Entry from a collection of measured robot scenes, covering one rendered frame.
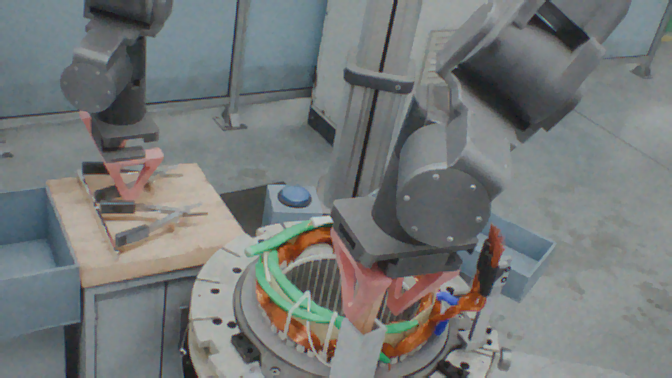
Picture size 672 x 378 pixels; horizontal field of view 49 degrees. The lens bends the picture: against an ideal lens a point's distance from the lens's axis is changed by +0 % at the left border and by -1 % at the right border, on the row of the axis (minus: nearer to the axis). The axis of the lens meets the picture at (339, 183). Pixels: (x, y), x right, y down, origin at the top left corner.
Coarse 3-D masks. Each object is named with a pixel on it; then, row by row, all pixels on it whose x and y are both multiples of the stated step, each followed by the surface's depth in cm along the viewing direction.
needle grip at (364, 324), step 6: (378, 300) 62; (372, 306) 62; (378, 306) 62; (366, 312) 62; (372, 312) 62; (360, 318) 63; (366, 318) 63; (372, 318) 63; (354, 324) 64; (360, 324) 63; (366, 324) 63; (372, 324) 63; (360, 330) 63; (366, 330) 63
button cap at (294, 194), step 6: (288, 186) 107; (294, 186) 107; (282, 192) 105; (288, 192) 105; (294, 192) 106; (300, 192) 106; (306, 192) 106; (288, 198) 104; (294, 198) 104; (300, 198) 105; (306, 198) 105
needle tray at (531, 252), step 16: (496, 224) 106; (512, 224) 105; (480, 240) 107; (512, 240) 106; (528, 240) 104; (544, 240) 103; (464, 256) 99; (512, 256) 105; (528, 256) 105; (544, 256) 99; (464, 272) 100; (512, 272) 95; (528, 272) 102; (512, 288) 96; (528, 288) 97
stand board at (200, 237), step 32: (64, 192) 93; (160, 192) 96; (192, 192) 98; (64, 224) 87; (96, 224) 88; (128, 224) 89; (192, 224) 92; (224, 224) 93; (96, 256) 83; (128, 256) 84; (160, 256) 85; (192, 256) 88
